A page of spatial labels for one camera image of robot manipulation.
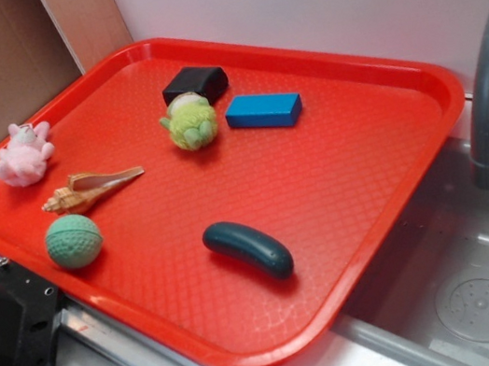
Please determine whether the pink plush bunny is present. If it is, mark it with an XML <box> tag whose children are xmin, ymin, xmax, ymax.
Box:
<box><xmin>0</xmin><ymin>121</ymin><xmax>55</xmax><ymax>187</ymax></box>

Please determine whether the red plastic tray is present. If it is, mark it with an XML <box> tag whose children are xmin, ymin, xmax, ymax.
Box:
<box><xmin>0</xmin><ymin>38</ymin><xmax>464</xmax><ymax>366</ymax></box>

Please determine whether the dark green toy cucumber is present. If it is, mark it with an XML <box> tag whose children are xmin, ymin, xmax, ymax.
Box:
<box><xmin>202</xmin><ymin>221</ymin><xmax>295</xmax><ymax>280</ymax></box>

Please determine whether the blue rectangular block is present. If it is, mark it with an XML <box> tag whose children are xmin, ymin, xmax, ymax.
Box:
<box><xmin>225</xmin><ymin>92</ymin><xmax>303</xmax><ymax>128</ymax></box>

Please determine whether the green plush toy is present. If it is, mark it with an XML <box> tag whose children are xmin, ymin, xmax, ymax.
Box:
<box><xmin>160</xmin><ymin>92</ymin><xmax>218</xmax><ymax>151</ymax></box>

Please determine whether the black rectangular block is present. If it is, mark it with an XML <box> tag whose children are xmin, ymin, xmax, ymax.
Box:
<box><xmin>162</xmin><ymin>66</ymin><xmax>230</xmax><ymax>106</ymax></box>

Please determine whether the beige conch seashell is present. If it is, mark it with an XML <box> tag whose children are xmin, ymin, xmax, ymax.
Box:
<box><xmin>41</xmin><ymin>166</ymin><xmax>145</xmax><ymax>216</ymax></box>

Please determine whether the green textured ball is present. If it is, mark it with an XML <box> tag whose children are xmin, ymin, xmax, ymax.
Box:
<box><xmin>45</xmin><ymin>214</ymin><xmax>104</xmax><ymax>270</ymax></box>

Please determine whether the grey plastic sink basin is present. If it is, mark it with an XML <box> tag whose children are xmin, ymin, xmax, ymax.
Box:
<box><xmin>334</xmin><ymin>140</ymin><xmax>489</xmax><ymax>366</ymax></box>

